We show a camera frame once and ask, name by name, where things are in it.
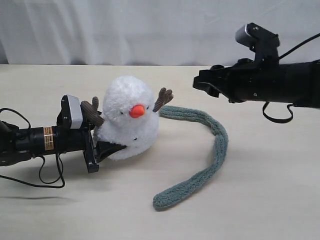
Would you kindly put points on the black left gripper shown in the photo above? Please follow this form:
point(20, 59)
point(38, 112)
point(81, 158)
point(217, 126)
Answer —
point(72, 140)

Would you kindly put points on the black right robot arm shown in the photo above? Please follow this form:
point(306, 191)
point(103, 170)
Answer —
point(293, 83)

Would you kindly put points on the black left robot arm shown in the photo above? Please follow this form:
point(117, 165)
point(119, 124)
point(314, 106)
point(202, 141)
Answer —
point(23, 144)

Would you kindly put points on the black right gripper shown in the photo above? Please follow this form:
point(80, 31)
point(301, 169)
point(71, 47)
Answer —
point(243, 81)

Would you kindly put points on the white plush snowman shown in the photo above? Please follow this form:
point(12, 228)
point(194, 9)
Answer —
point(128, 115)

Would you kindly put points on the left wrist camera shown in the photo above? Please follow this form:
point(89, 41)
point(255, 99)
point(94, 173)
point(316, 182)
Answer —
point(72, 117)

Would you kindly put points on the teal fuzzy knit scarf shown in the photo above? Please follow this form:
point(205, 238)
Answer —
point(191, 148)

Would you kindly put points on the white curtain backdrop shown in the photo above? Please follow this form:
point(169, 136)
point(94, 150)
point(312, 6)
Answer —
point(145, 32)

